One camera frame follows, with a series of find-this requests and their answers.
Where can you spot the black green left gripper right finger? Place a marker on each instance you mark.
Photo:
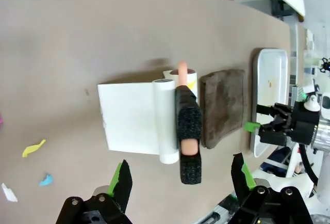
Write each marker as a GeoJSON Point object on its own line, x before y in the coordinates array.
{"type": "Point", "coordinates": [238, 177]}

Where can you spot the yellow paper scrap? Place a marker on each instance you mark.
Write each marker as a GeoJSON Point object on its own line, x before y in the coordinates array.
{"type": "Point", "coordinates": [32, 148]}

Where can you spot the pink paper scrap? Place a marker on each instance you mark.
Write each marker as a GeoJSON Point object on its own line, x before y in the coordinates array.
{"type": "Point", "coordinates": [0, 120]}

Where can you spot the brown cloth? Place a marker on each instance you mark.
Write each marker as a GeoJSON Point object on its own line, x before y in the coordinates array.
{"type": "Point", "coordinates": [223, 105]}

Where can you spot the blue paper scrap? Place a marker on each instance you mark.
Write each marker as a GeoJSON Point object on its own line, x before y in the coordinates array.
{"type": "Point", "coordinates": [46, 180]}

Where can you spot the white paper scrap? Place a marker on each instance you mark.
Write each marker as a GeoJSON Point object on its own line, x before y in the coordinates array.
{"type": "Point", "coordinates": [9, 192]}

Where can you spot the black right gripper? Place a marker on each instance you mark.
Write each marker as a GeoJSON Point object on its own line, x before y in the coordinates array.
{"type": "Point", "coordinates": [305, 123]}

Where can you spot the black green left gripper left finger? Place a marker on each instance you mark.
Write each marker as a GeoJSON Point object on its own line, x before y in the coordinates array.
{"type": "Point", "coordinates": [123, 182]}

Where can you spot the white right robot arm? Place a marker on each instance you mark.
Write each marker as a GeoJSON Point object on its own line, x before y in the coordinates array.
{"type": "Point", "coordinates": [323, 136]}

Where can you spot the white folding stand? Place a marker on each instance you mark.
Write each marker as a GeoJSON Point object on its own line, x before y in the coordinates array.
{"type": "Point", "coordinates": [129, 115]}

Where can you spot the silver metal tray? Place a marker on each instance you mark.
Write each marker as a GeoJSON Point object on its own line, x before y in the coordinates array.
{"type": "Point", "coordinates": [270, 74]}

